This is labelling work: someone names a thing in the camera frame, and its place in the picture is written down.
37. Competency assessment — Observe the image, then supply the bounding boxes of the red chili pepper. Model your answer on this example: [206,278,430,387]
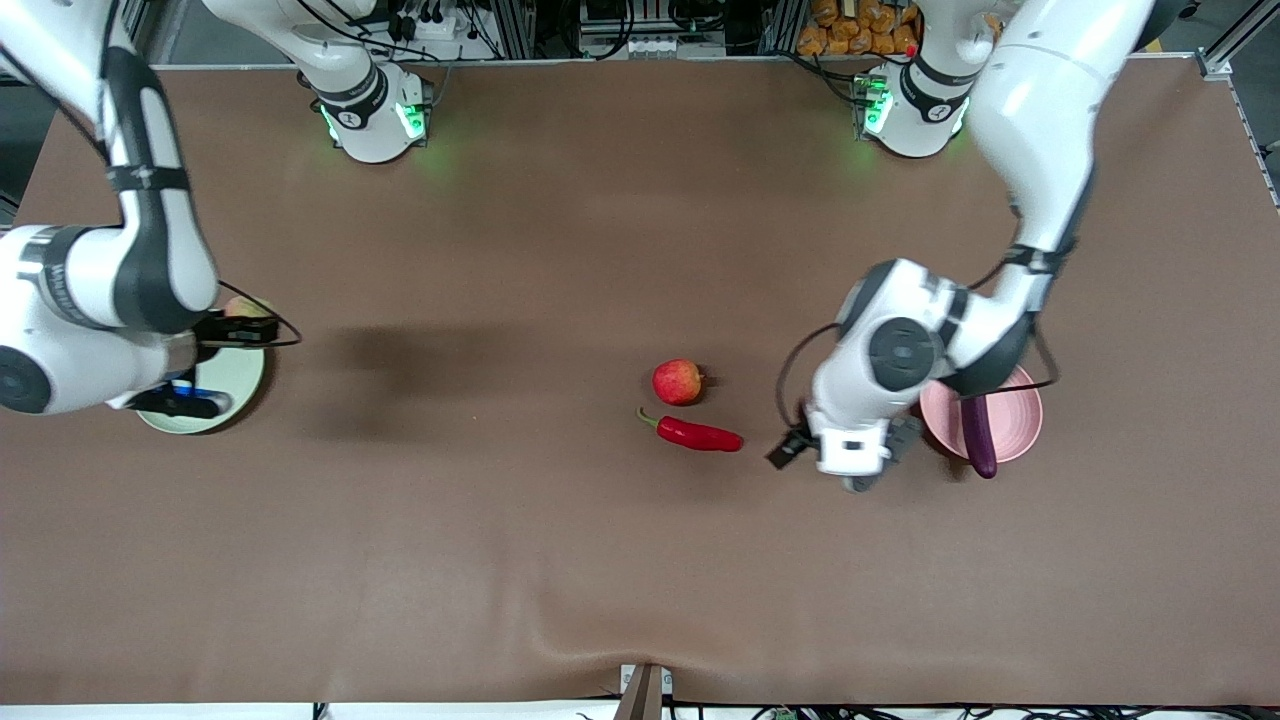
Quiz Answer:
[637,406,745,454]

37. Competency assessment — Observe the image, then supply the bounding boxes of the purple eggplant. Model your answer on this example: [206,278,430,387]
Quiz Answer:
[960,393,999,480]

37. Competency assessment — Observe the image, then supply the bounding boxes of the pale green round plate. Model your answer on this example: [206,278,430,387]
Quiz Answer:
[135,345,268,436]

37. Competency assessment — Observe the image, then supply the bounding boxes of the pink round plate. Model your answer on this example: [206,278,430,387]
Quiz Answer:
[918,365,1044,464]

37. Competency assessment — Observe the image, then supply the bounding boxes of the brown table cover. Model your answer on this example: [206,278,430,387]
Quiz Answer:
[0,55,1280,706]

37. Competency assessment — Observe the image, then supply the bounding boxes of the bag of orange snacks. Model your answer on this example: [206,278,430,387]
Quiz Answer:
[795,0,923,57]

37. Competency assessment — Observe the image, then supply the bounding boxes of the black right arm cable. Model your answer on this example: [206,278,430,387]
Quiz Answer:
[195,282,303,351]

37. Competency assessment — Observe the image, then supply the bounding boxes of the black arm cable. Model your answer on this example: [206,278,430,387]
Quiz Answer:
[775,230,1063,431]
[195,282,303,351]

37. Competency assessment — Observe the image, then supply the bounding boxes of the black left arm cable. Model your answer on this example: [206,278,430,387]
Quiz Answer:
[775,230,1063,431]

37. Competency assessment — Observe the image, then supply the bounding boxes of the grey table edge bracket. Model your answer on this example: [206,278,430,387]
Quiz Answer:
[618,662,675,720]

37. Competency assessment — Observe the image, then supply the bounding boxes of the dark aluminium frame beams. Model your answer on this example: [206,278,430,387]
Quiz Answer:
[130,0,191,66]

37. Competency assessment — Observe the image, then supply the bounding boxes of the aluminium frame post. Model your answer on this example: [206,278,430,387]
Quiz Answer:
[758,0,806,56]
[497,0,538,61]

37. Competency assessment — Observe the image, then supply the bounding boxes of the aluminium corner rail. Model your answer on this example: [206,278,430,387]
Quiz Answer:
[1195,0,1280,81]

